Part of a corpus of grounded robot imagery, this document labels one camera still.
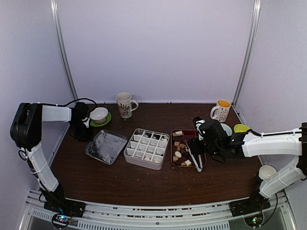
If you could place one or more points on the red chocolate tray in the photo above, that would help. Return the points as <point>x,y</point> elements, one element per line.
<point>178,151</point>

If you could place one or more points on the white mug yellow inside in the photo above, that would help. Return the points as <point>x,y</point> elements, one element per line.
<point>220,111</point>

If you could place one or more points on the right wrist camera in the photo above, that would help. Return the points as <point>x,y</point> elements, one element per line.
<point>198,121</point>

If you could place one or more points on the right aluminium frame post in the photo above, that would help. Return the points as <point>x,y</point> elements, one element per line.
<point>255,19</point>

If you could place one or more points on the white bowl near right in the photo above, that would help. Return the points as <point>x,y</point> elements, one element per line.
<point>266,171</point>

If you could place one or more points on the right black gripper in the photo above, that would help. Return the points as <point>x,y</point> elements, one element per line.
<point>194,145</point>

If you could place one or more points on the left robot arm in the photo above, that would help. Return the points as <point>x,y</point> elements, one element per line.
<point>26,132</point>

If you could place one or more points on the front aluminium rail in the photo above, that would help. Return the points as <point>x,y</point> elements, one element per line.
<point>214,216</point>

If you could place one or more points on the white metal tongs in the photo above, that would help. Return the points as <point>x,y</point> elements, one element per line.
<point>195,152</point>

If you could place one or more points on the left aluminium frame post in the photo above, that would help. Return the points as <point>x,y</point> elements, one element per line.
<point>63,53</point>

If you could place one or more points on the blue spiral patterned bowl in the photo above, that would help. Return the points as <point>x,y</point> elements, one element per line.
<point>227,130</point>

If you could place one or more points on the aluminium frame post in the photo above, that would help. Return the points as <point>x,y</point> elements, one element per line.
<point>63,53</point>
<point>255,19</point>

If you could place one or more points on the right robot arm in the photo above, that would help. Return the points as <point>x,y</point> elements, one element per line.
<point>292,142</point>

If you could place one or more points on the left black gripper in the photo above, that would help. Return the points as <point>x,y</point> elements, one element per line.
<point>88,137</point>

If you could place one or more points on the tall floral mug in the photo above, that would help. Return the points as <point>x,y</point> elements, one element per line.
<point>126,105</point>

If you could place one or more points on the yellow green small bowl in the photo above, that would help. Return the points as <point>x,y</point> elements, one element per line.
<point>241,128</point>

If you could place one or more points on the green saucer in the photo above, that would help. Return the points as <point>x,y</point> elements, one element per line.
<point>108,119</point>

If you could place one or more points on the white bowl on saucer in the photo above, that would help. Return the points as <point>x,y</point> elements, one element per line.
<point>98,115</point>

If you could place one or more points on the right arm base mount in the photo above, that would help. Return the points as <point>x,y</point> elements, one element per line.
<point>251,211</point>

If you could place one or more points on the lilac tin box with dividers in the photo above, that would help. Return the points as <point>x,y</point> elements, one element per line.
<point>147,148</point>

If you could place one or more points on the lilac bunny tin lid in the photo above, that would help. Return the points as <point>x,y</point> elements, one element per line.
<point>106,146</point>

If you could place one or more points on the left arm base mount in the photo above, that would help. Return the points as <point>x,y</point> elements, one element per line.
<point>64,213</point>

